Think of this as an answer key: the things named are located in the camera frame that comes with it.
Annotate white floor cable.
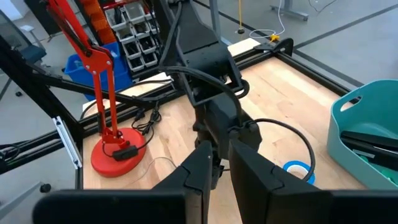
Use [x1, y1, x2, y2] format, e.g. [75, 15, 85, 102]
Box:
[248, 0, 287, 40]

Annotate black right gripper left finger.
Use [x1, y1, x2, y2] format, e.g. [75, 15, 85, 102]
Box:
[151, 140, 214, 224]

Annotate teal plastic basket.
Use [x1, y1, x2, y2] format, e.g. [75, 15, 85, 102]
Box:
[326, 78, 398, 191]

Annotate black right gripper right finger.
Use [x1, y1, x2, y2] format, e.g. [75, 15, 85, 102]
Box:
[228, 139, 332, 224]

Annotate silver aluminium extrusion piece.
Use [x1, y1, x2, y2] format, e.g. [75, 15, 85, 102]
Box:
[52, 115, 83, 170]

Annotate red desk lamp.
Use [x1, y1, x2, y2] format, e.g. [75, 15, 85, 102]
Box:
[45, 0, 147, 179]

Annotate blue storage bin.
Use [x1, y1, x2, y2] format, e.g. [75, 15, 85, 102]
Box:
[64, 41, 135, 102]

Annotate parts drawer organiser rack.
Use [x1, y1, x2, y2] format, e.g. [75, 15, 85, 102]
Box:
[79, 0, 164, 73]

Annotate yellow cord with black weight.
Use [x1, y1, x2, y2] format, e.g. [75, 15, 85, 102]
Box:
[237, 0, 246, 35]

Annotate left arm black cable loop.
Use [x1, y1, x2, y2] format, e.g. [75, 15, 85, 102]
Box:
[158, 0, 317, 184]

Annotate clear plastic container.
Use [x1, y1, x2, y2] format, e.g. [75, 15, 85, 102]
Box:
[123, 156, 187, 190]

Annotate blue tape roll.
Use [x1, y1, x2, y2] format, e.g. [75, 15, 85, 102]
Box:
[282, 160, 317, 185]

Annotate black aluminium table frame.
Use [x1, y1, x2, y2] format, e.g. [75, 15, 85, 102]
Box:
[0, 34, 364, 190]

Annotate grey metal pole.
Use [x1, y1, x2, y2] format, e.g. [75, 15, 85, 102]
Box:
[208, 0, 223, 41]

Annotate grey desk foot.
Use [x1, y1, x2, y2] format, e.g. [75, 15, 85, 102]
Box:
[269, 0, 310, 22]

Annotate dark office chair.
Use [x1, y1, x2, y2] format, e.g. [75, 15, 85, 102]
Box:
[0, 9, 48, 65]

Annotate black stapler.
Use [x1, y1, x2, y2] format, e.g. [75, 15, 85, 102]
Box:
[340, 129, 398, 172]

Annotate black cable bundle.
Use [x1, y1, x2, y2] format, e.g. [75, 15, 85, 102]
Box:
[131, 101, 162, 137]

